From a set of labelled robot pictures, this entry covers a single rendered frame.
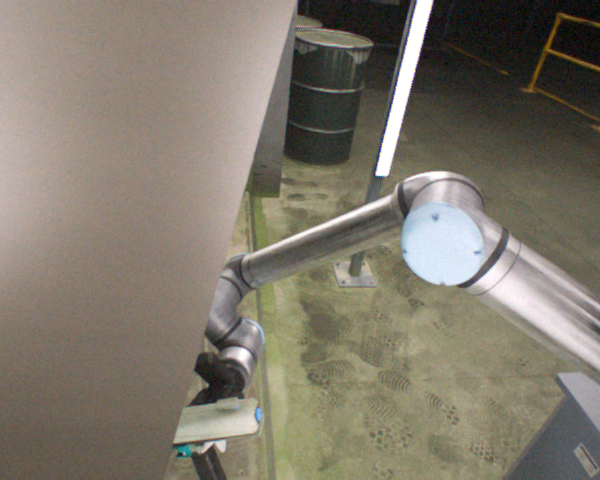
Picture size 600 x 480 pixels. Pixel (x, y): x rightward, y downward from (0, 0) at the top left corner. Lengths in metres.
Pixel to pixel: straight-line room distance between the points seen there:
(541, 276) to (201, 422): 0.56
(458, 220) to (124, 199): 0.46
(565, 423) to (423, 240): 0.71
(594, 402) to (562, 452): 0.15
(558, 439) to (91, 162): 1.17
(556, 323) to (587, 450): 0.52
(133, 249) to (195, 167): 0.08
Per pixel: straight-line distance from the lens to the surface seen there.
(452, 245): 0.64
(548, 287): 0.72
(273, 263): 0.98
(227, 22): 0.27
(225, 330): 0.99
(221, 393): 0.87
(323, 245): 0.89
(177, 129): 0.29
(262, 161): 2.71
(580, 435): 1.22
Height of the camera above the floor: 1.40
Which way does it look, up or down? 34 degrees down
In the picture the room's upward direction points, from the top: 8 degrees clockwise
